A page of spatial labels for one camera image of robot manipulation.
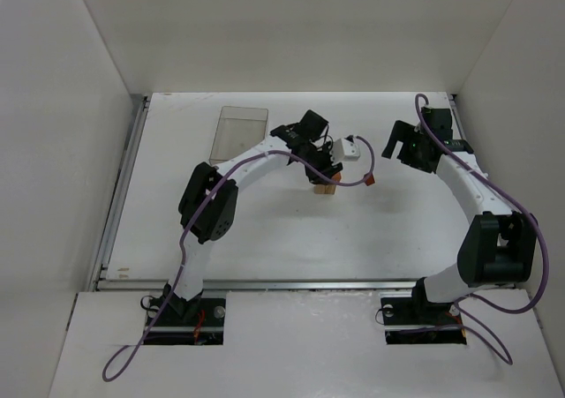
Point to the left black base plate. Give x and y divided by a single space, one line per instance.
201 325

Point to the long red-brown wood block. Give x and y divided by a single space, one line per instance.
338 176

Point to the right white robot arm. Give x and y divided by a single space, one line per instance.
447 286

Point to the front aluminium rail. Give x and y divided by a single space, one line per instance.
251 285

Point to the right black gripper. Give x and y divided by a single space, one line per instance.
401 138

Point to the light wood block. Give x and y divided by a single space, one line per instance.
330 189
319 189

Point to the small red-brown wood block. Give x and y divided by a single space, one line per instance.
370 180

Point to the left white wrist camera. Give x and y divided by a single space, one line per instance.
344 149

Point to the clear plastic box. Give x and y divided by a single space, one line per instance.
238 130

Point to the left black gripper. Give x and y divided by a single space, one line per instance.
325 171

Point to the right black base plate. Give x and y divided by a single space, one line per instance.
408 324

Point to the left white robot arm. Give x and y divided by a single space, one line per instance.
208 205

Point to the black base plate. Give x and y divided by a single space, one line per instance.
201 325
408 324

